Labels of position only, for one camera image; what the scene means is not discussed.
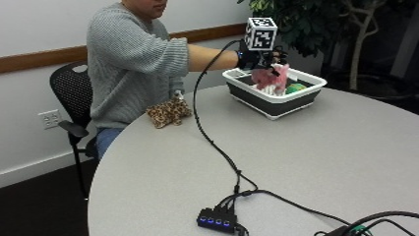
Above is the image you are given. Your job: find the pink soft toy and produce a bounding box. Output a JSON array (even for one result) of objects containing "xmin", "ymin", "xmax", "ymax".
[{"xmin": 251, "ymin": 63, "xmax": 292, "ymax": 93}]

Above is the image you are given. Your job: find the white marker cube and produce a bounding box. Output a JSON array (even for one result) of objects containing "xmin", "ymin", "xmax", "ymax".
[{"xmin": 244, "ymin": 17, "xmax": 280, "ymax": 52}]

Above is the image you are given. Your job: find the green soft toy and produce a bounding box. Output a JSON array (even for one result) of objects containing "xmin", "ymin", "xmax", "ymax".
[{"xmin": 285, "ymin": 83, "xmax": 308, "ymax": 95}]

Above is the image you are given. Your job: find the white and grey tub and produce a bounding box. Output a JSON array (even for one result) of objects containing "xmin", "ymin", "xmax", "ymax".
[{"xmin": 221, "ymin": 67, "xmax": 329, "ymax": 121}]

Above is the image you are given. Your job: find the potted tree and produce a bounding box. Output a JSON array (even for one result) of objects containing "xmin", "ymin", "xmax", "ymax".
[{"xmin": 237, "ymin": 0, "xmax": 419, "ymax": 99}]

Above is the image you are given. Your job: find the leopard print soft toy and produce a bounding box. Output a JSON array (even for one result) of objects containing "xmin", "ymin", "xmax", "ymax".
[{"xmin": 146, "ymin": 97, "xmax": 195, "ymax": 130}]

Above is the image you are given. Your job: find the person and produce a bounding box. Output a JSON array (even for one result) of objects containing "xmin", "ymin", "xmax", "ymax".
[{"xmin": 86, "ymin": 0, "xmax": 241, "ymax": 161}]

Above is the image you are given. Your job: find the black office chair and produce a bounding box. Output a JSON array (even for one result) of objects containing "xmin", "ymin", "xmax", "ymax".
[{"xmin": 49, "ymin": 60, "xmax": 100, "ymax": 201}]

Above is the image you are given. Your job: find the black hub with blue lights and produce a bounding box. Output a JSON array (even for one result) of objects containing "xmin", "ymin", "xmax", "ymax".
[{"xmin": 196, "ymin": 206, "xmax": 240, "ymax": 235}]

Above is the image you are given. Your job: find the black device with green plug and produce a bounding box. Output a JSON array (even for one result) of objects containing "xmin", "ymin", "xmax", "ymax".
[{"xmin": 313, "ymin": 224, "xmax": 373, "ymax": 236}]

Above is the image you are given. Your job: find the white baseboard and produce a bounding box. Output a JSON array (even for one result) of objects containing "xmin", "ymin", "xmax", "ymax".
[{"xmin": 0, "ymin": 148, "xmax": 96, "ymax": 190}]

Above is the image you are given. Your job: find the black glove cable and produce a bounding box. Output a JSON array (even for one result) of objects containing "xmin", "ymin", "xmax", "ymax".
[{"xmin": 192, "ymin": 38, "xmax": 260, "ymax": 198}]

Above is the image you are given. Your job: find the wooden wall rail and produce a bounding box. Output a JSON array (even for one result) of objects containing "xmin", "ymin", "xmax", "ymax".
[{"xmin": 0, "ymin": 23, "xmax": 249, "ymax": 75}]

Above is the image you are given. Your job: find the white wall outlet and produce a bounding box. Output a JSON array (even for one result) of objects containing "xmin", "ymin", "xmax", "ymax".
[{"xmin": 38, "ymin": 109, "xmax": 64, "ymax": 130}]

